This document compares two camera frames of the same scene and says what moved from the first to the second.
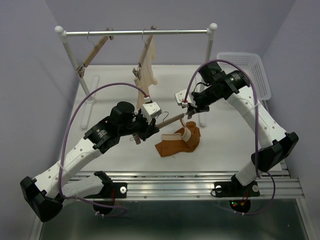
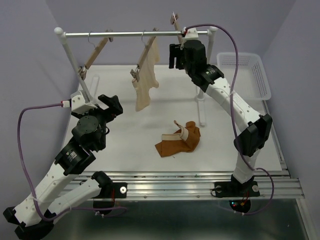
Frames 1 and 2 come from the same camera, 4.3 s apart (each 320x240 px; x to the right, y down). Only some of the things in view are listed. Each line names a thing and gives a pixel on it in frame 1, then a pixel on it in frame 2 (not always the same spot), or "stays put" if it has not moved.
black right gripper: (198, 109) to (175, 51)
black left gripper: (150, 130) to (116, 108)
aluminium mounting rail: (273, 185) stays put
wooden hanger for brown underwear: (161, 124) to (173, 21)
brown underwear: (185, 139) stays put
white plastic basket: (252, 63) stays put
